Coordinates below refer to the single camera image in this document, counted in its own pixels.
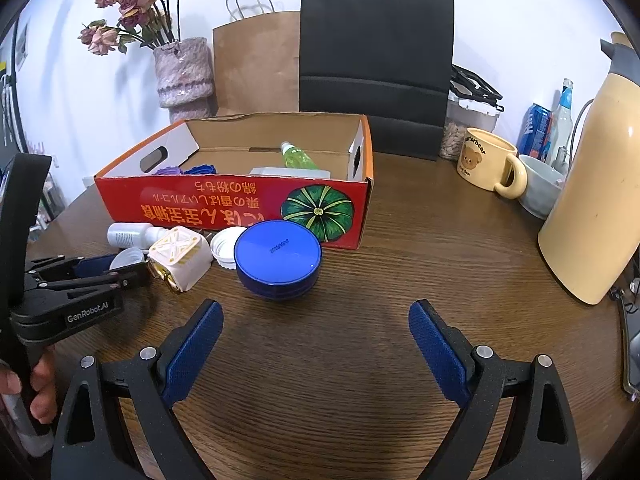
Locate cream thermos jug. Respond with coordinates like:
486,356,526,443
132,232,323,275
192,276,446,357
537,31,640,306

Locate clear jar with clip lid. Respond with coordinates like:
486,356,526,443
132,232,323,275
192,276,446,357
439,65,503,162

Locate dried pink roses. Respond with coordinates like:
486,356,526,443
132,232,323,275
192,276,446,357
77,0,182,56

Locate wall picture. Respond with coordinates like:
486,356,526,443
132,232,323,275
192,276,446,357
14,20,28,72

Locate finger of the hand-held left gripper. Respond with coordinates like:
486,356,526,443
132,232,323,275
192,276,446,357
25,260,152,307
30,254,120,281

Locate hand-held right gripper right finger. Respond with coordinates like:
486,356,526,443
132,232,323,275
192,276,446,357
408,299,583,480

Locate pink marbled vase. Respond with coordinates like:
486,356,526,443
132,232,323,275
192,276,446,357
152,36,217,123

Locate pale grey cup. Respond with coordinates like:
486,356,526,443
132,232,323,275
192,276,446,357
517,154,566,221

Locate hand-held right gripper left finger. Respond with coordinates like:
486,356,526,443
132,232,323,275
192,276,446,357
51,299,224,480

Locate blue round container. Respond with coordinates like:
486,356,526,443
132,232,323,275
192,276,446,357
234,220,323,302

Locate brown paper bag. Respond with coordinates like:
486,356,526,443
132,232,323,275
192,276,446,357
212,0,302,117

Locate yellow bear mug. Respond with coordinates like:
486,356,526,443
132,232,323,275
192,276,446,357
456,127,529,198

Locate cream cube toy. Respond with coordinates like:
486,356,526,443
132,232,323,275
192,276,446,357
147,226,215,293

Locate red cardboard box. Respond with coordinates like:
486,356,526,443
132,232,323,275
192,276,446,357
93,113,374,251

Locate clear plastic box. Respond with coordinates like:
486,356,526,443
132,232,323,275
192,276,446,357
248,166,332,179

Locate white round lid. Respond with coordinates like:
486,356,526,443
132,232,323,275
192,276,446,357
210,227,248,271
109,247,147,272

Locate blue drink can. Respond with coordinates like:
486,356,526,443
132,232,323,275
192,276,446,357
517,103,553,158

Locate person's left hand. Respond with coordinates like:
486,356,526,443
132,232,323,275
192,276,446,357
0,347,57,423

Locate wire shelf cart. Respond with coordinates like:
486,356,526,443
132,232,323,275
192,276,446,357
27,140,68,241

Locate green spray bottle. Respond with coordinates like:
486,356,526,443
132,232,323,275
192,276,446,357
280,141,321,170

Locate black paper bag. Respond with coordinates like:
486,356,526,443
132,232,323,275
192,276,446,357
299,0,455,162

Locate clear bottle with blue label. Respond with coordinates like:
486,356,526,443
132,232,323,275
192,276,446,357
547,78,576,166

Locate white plastic bottle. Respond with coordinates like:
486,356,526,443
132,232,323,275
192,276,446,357
106,222,168,250

